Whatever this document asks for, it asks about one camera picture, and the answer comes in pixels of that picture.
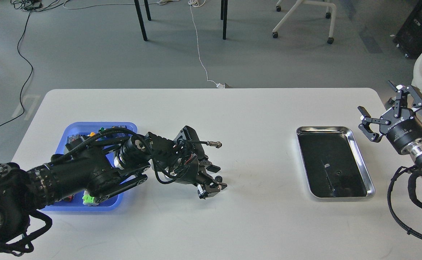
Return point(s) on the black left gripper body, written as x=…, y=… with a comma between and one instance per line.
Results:
x=190, y=170

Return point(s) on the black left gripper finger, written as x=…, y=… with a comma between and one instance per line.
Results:
x=207, y=190
x=210, y=167

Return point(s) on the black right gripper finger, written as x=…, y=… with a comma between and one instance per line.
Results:
x=400, y=104
x=366, y=121

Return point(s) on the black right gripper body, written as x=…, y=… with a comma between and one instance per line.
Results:
x=401, y=130

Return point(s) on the small black gear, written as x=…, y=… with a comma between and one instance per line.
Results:
x=219, y=178

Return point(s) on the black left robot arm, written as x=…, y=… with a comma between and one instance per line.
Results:
x=105, y=164

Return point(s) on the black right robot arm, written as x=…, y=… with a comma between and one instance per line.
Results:
x=415, y=172

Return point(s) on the shiny metal tray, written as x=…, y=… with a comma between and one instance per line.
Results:
x=334, y=166

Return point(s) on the black equipment case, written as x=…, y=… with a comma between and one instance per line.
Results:
x=409, y=36

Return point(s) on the silver green selector switch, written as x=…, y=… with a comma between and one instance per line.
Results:
x=88, y=200

